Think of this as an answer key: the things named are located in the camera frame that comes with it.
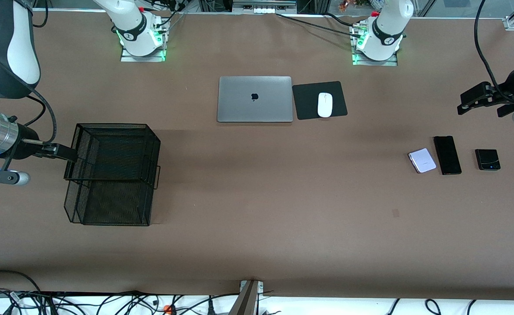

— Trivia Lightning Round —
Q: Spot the small black flip phone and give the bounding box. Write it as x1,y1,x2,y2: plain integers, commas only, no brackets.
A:
475,149,501,171

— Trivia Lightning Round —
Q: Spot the long black smartphone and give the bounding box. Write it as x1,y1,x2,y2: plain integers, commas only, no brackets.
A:
433,136,462,175

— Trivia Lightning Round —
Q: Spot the lavender flip phone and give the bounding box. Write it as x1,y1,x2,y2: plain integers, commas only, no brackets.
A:
408,148,437,174

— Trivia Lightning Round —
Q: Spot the white computer mouse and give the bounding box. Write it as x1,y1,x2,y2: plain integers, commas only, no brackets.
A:
317,92,333,118

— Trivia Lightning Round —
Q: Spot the black mouse pad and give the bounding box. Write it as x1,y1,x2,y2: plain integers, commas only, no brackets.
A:
292,81,349,120

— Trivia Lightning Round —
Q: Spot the silver closed laptop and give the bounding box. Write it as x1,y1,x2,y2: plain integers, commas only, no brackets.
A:
217,76,293,123

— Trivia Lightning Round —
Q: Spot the grey power strip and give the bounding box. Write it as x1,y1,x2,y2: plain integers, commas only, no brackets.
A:
232,0,297,14

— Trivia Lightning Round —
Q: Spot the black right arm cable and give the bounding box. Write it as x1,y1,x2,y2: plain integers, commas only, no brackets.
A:
21,0,58,145

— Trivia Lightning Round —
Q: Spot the black wire mesh basket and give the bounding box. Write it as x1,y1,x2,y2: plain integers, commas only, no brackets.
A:
63,123,161,227

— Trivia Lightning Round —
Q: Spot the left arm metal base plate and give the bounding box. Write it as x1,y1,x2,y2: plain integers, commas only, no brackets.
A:
352,24,398,67

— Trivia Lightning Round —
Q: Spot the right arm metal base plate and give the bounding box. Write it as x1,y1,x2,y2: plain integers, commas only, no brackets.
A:
120,26,168,63

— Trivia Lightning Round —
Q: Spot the black cable on table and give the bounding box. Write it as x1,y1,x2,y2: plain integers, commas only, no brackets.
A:
276,12,363,38

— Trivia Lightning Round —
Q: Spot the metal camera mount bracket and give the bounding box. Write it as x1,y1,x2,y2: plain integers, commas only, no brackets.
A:
229,280,264,315

